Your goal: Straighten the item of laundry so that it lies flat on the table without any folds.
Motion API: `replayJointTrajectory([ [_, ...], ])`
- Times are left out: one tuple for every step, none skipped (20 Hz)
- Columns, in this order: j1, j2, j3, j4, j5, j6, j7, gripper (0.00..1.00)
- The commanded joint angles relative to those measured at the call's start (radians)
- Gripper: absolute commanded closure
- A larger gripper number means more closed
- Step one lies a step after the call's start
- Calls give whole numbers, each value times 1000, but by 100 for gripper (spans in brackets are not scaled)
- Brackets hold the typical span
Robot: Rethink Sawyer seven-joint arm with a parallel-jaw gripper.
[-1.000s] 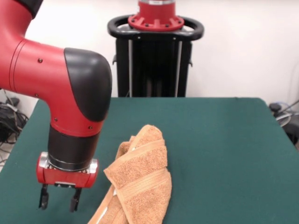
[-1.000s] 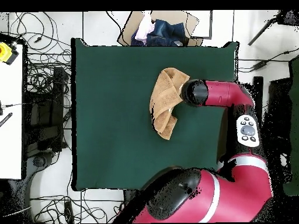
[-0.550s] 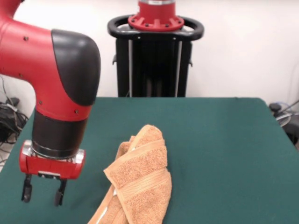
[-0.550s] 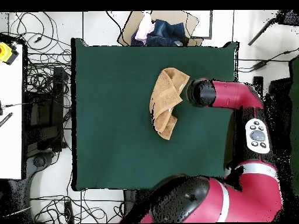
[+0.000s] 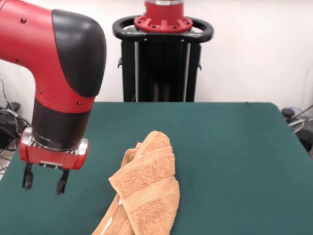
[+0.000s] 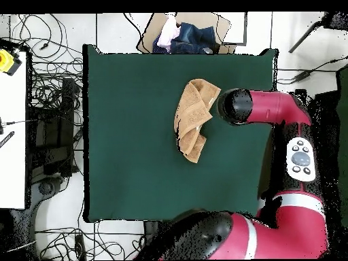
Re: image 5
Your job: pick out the orange terry towel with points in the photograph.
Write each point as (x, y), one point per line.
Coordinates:
(151, 186)

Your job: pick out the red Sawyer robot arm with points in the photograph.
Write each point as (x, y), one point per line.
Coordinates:
(36, 36)

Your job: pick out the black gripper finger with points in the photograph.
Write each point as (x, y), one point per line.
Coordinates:
(61, 183)
(27, 177)

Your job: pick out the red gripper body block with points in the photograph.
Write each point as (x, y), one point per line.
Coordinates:
(53, 160)

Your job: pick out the dark green table cloth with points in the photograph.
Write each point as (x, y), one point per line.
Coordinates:
(244, 159)

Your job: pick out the grey round stand base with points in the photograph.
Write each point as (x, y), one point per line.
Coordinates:
(296, 125)

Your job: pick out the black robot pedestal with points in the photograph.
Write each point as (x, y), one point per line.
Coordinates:
(166, 68)

